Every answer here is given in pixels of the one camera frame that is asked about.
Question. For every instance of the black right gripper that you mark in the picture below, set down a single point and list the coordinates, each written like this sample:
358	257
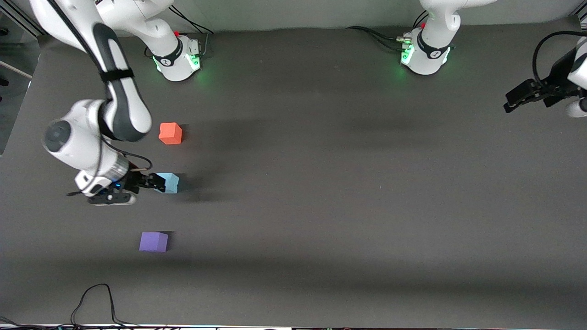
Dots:
133	180

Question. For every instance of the light blue foam block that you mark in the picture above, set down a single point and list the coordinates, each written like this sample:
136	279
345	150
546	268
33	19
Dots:
172	183

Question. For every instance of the dark grey table cover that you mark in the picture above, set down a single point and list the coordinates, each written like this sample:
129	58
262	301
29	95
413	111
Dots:
293	206

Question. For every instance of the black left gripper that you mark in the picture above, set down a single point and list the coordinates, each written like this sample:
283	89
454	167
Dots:
557	77

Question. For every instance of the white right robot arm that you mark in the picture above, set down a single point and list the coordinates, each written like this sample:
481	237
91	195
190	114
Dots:
78	137

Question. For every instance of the orange foam block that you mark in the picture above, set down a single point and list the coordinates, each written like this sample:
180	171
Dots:
170	134

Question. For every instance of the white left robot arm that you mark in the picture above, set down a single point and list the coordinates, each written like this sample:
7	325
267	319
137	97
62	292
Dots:
433	46

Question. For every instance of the grey metal frame rail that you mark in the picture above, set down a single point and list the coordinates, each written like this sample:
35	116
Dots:
583	11
18	20

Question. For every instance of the purple foam block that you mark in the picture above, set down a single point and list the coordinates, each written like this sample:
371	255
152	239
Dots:
153	242

